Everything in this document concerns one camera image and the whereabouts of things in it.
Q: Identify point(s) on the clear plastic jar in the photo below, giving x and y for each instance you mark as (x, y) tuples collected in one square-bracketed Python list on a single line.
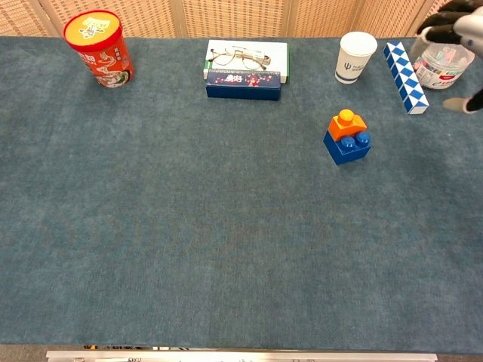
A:
[(443, 68)]

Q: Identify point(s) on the teal felt table mat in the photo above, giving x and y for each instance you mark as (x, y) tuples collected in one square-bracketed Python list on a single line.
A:
[(188, 207)]

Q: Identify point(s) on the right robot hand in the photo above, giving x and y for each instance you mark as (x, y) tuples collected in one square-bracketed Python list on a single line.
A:
[(469, 26)]

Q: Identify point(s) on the orange one-stud building block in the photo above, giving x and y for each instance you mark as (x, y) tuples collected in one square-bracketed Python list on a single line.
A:
[(345, 124)]

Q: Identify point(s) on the woven folding screen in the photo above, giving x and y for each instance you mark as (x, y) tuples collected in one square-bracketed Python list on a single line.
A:
[(234, 17)]

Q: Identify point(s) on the blue four-stud building block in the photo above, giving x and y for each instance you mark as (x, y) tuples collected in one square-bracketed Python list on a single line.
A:
[(347, 149)]

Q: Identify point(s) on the blue printed rectangular box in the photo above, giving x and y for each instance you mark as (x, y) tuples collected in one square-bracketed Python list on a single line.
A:
[(241, 88)]

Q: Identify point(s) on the aluminium rail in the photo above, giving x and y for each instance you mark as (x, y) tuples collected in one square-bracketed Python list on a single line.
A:
[(241, 356)]

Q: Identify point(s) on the white green book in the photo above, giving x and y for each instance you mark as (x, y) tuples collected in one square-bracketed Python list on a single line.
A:
[(277, 56)]

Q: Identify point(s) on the red instant noodle cup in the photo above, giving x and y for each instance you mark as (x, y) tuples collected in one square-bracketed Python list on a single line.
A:
[(100, 49)]

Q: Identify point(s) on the metal frame eyeglasses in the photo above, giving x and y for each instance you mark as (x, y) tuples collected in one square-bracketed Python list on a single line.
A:
[(256, 62)]

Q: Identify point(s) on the white paper cup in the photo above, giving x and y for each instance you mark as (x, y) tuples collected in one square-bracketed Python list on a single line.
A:
[(354, 56)]

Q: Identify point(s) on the blue white snake puzzle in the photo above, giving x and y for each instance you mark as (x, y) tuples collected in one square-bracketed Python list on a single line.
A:
[(405, 77)]

